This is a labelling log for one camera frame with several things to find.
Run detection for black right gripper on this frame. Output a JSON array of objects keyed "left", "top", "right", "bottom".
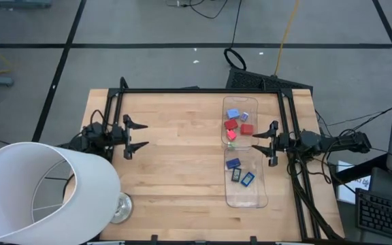
[{"left": 251, "top": 120, "right": 291, "bottom": 167}]

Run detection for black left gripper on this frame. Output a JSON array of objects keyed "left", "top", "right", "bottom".
[{"left": 112, "top": 114, "right": 150, "bottom": 161}]

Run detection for red wall charger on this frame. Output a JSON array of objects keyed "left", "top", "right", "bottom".
[
  {"left": 223, "top": 118, "right": 240, "bottom": 131},
  {"left": 240, "top": 123, "right": 255, "bottom": 136}
]

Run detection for dark blue memory card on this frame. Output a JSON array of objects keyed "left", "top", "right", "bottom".
[{"left": 225, "top": 157, "right": 242, "bottom": 170}]

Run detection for blue labelled memory card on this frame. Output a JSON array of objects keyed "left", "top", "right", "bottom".
[{"left": 240, "top": 171, "right": 256, "bottom": 188}]

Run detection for clear plastic tray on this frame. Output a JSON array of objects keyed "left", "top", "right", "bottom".
[
  {"left": 223, "top": 146, "right": 269, "bottom": 209},
  {"left": 221, "top": 96, "right": 260, "bottom": 150}
]

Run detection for black perforated panel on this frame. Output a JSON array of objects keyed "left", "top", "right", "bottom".
[{"left": 225, "top": 67, "right": 314, "bottom": 96}]

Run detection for white lamp shade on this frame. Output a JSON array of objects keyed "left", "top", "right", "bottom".
[{"left": 0, "top": 142, "right": 121, "bottom": 245}]

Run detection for shiny metal lamp base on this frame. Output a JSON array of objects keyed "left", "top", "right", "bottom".
[{"left": 110, "top": 193, "right": 134, "bottom": 225}]

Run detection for white paper sheet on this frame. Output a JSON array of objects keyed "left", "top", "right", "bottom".
[{"left": 337, "top": 159, "right": 372, "bottom": 205}]

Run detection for dark grey desk device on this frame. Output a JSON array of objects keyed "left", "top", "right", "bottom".
[{"left": 369, "top": 166, "right": 392, "bottom": 197}]

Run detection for black keyboard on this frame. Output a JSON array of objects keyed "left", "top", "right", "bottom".
[{"left": 355, "top": 188, "right": 392, "bottom": 244}]

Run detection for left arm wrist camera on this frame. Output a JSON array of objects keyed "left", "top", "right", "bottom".
[{"left": 85, "top": 121, "right": 110, "bottom": 140}]

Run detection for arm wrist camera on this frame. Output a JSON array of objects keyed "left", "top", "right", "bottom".
[
  {"left": 85, "top": 121, "right": 110, "bottom": 140},
  {"left": 297, "top": 129, "right": 323, "bottom": 152}
]

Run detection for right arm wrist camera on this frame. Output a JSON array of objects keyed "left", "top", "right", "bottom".
[{"left": 297, "top": 129, "right": 323, "bottom": 152}]

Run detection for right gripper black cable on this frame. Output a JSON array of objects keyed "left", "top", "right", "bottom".
[{"left": 286, "top": 149, "right": 331, "bottom": 184}]

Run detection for black aluminium table frame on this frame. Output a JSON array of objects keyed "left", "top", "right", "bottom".
[{"left": 102, "top": 76, "right": 345, "bottom": 245}]

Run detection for long yellow cable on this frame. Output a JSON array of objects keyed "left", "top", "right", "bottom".
[{"left": 273, "top": 0, "right": 301, "bottom": 76}]

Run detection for black cable with coil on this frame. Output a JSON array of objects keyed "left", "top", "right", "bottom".
[{"left": 223, "top": 0, "right": 248, "bottom": 71}]

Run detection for looping black floor cable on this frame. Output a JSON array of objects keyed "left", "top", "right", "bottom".
[{"left": 165, "top": 0, "right": 230, "bottom": 20}]

